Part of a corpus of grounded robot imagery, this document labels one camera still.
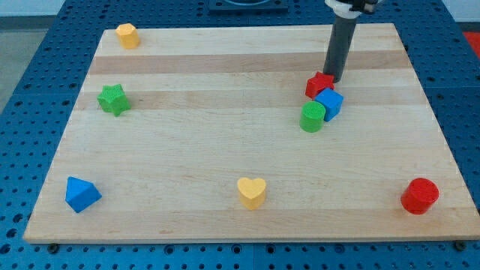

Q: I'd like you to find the yellow heart block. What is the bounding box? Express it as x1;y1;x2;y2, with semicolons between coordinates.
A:
237;178;267;210

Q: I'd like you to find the blue cube block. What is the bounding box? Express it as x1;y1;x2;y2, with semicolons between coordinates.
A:
313;88;344;122

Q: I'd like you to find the red star block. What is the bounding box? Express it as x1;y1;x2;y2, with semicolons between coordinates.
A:
304;72;335;99

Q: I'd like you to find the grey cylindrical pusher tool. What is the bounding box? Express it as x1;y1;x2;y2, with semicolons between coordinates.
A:
323;15;357;83

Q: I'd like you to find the green cylinder block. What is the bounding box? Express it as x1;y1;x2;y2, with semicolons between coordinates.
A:
299;101;326;133

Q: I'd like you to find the green star block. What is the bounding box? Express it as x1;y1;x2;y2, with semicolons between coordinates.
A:
97;84;131;116

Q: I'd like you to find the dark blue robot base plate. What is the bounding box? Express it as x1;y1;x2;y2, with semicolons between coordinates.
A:
206;0;289;14

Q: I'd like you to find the blue triangle block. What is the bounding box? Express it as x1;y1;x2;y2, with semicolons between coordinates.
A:
65;176;102;213

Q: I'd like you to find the yellow hexagon block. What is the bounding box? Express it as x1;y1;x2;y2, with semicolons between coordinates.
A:
115;23;140;50

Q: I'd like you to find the red cylinder block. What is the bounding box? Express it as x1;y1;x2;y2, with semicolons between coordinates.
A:
400;178;440;215

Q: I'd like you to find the wooden board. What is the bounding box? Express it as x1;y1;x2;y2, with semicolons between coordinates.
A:
23;23;479;244

